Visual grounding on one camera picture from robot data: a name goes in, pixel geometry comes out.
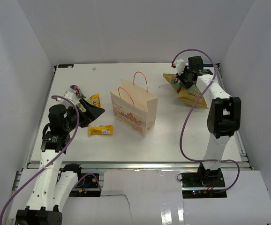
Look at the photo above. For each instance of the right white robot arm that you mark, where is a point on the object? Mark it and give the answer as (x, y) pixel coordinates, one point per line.
(224, 116)

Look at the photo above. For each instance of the yellow m&m's packet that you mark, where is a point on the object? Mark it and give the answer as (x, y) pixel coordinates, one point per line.
(95, 100)

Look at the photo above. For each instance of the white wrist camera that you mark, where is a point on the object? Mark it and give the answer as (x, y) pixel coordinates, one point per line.
(68, 95)
(179, 65)

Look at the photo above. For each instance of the purple candy wrapper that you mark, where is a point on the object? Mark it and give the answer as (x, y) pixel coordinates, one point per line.
(78, 91)

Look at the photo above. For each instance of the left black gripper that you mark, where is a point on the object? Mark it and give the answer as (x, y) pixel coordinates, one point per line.
(91, 113)

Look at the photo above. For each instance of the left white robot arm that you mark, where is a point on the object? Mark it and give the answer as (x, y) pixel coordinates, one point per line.
(54, 183)

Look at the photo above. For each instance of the light green snack packet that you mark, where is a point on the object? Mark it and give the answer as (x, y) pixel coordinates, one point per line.
(81, 107)

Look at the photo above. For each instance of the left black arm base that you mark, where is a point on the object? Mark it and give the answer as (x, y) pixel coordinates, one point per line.
(87, 187)

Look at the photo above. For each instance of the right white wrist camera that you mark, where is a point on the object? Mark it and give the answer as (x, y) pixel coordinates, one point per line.
(179, 65)

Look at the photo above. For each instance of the left blue label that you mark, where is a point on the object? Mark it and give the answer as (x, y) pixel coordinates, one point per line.
(65, 65)

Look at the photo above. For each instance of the beige paper bag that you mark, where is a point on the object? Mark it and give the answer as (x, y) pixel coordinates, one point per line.
(134, 106)

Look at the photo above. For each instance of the brown chips bag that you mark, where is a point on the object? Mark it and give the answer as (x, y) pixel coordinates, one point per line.
(188, 96)

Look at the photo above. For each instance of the yellow snack bar wrapper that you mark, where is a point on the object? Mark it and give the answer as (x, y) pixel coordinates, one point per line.
(100, 130)

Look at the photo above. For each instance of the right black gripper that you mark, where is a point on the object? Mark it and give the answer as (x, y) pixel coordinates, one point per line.
(181, 78)

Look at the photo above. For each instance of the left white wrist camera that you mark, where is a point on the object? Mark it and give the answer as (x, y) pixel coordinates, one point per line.
(68, 95)

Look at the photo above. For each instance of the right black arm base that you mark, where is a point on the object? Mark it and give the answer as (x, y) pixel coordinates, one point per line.
(193, 188)

